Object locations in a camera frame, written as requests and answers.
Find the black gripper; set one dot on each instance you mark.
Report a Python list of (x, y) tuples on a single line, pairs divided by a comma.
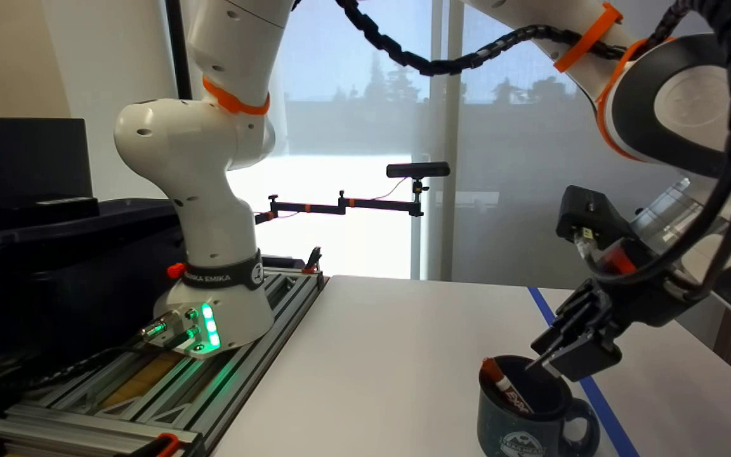
[(648, 295)]

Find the red dry-erase marker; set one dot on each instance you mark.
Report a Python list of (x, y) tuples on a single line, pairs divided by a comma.
[(501, 384)]

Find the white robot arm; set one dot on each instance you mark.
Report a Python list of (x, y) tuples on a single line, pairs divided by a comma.
[(214, 212)]

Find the dark grey mug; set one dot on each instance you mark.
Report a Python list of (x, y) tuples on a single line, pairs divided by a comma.
[(520, 426)]

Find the blue tape strip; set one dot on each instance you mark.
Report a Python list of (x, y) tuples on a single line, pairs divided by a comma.
[(614, 424)]

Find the orange clamp band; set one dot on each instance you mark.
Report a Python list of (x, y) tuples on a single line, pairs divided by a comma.
[(590, 38)]

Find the small red knob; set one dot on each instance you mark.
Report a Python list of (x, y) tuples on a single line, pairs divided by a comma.
[(176, 270)]

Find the black vertical pole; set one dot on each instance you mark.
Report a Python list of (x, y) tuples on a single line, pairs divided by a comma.
[(182, 52)]

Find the black cabinet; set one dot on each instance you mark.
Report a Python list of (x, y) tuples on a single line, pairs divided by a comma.
[(62, 279)]

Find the black monitor with blue light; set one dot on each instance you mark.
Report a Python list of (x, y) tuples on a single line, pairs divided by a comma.
[(36, 161)]

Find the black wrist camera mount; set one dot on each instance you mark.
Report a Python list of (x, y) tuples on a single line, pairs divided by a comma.
[(590, 217)]

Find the black camera bar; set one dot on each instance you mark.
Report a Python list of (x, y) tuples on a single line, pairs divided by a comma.
[(418, 168)]

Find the white window frame post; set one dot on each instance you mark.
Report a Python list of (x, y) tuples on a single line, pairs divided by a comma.
[(437, 128)]

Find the aluminium extrusion base frame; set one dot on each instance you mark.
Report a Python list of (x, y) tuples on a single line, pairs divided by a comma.
[(239, 364)]

